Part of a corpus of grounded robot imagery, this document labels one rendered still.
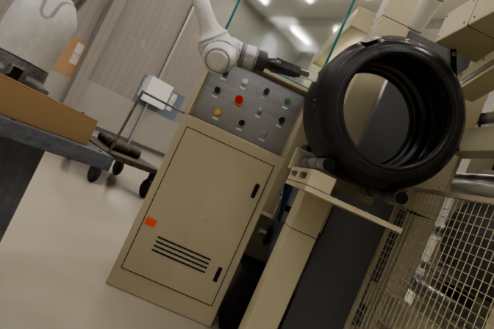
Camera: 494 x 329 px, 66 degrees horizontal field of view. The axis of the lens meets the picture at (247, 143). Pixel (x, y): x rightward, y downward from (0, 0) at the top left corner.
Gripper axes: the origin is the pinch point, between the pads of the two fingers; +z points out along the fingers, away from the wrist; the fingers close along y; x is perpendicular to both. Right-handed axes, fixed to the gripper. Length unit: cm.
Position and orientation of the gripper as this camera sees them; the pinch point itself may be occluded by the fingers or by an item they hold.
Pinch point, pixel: (308, 76)
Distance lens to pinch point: 144.7
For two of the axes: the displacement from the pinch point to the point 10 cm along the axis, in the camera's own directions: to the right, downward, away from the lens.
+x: -2.8, 9.6, -0.6
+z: 9.6, 2.8, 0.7
